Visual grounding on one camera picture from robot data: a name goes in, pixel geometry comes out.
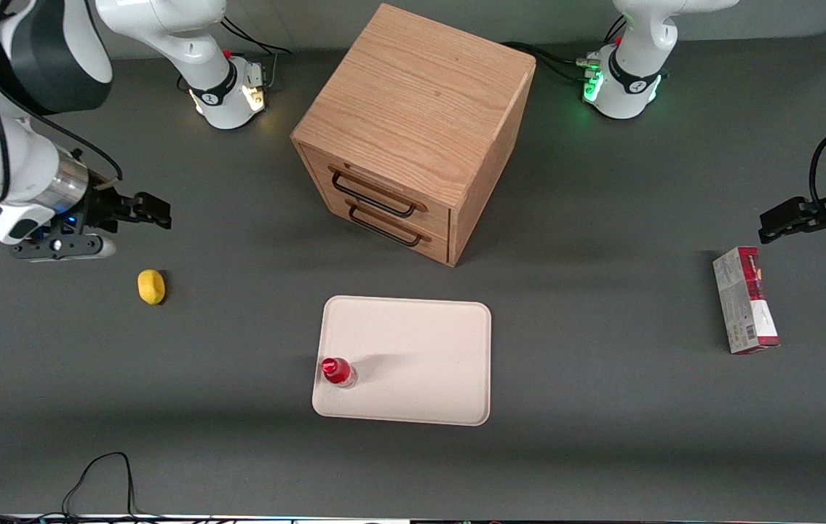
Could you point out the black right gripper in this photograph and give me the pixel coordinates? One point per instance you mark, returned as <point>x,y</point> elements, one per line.
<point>104,206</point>

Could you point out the red coke bottle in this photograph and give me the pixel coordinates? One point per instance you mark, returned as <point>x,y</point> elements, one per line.
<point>338,371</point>

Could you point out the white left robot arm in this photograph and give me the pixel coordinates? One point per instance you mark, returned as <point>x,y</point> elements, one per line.
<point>634,65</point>

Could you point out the cream plastic tray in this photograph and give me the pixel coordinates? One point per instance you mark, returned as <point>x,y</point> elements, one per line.
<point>420,356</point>

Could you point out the yellow lemon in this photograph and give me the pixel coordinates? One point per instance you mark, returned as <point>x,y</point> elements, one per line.
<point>151,287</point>

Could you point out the red grey carton box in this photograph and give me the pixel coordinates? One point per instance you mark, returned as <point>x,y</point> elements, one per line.
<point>744,302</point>

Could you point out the wooden drawer cabinet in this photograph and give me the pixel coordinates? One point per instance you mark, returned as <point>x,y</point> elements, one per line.
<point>420,109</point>

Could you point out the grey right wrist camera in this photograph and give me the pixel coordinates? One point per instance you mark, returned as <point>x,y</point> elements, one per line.
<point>63,248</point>

